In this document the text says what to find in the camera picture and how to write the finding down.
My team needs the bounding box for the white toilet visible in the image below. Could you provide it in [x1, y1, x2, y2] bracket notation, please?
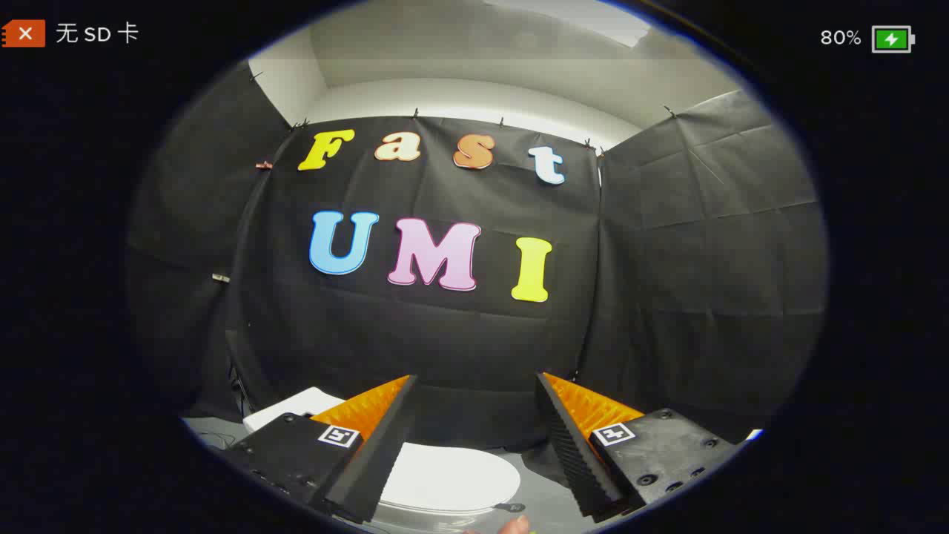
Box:
[243, 387, 521, 531]

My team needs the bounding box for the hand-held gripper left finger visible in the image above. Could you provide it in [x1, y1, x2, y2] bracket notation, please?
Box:
[222, 375, 420, 524]

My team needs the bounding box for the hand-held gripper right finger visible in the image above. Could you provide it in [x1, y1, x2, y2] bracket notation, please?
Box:
[535, 372, 742, 520]

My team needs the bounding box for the black backdrop cloth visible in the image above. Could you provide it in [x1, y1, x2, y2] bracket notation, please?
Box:
[126, 63, 827, 449]

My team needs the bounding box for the white toilet lid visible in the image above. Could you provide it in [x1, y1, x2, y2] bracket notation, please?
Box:
[378, 443, 521, 512]

